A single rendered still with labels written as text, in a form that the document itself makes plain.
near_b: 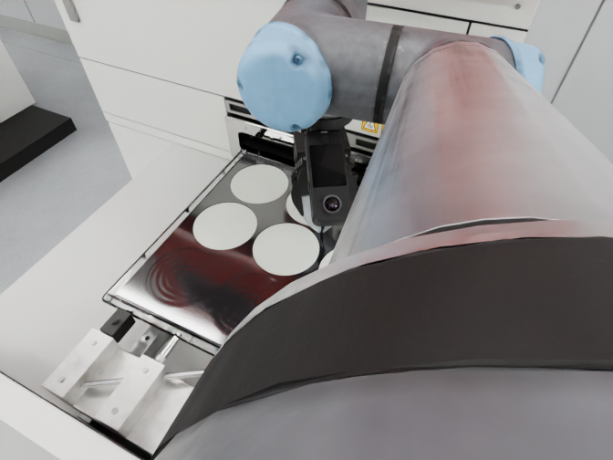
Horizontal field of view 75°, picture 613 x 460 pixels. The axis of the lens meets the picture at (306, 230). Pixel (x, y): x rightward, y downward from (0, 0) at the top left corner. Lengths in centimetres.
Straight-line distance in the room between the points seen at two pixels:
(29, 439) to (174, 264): 26
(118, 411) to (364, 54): 44
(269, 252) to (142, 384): 24
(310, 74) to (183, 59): 53
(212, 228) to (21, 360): 32
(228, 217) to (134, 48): 40
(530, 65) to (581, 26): 183
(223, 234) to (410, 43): 42
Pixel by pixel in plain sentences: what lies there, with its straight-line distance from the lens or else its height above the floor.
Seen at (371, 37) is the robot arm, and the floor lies 124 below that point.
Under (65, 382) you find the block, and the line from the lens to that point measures 56.
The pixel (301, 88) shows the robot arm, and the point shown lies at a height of 122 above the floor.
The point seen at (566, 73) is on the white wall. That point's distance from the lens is 223.
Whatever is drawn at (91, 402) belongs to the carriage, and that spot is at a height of 88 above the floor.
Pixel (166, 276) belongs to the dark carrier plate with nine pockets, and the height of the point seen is 90.
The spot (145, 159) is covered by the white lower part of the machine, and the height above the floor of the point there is 73.
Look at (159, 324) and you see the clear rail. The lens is 56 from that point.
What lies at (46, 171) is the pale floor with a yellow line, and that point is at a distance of 251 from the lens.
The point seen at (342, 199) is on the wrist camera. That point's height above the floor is 104.
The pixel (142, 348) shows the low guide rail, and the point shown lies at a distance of 61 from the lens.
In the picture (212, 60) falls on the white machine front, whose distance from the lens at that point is 77.
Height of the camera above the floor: 137
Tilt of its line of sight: 49 degrees down
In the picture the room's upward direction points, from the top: straight up
